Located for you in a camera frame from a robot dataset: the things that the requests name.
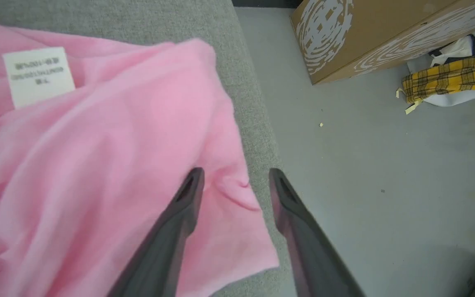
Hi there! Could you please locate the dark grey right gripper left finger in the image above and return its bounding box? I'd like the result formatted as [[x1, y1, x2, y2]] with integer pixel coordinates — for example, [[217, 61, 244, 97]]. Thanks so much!
[[108, 167, 205, 297]]

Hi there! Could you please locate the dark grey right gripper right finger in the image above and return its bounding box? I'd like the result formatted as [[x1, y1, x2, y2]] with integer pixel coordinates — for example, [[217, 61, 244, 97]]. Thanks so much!
[[269, 168, 364, 297]]

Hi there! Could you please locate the pink garment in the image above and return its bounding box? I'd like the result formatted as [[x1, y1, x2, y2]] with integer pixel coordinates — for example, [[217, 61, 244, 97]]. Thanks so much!
[[0, 16, 280, 297]]

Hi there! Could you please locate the grey fabric sofa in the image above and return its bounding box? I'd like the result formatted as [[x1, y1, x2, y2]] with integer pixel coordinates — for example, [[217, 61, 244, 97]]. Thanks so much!
[[0, 0, 300, 297]]

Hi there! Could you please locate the yellow plaid cloth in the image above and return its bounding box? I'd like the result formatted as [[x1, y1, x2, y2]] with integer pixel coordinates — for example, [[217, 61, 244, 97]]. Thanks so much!
[[402, 47, 475, 104]]

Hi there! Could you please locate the brown cardboard box white print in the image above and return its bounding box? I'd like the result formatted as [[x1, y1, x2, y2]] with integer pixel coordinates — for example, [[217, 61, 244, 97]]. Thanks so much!
[[290, 0, 475, 85]]

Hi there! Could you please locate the white cloth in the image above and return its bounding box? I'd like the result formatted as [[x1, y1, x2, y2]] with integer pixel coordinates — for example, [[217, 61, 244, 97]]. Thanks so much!
[[407, 35, 475, 107]]

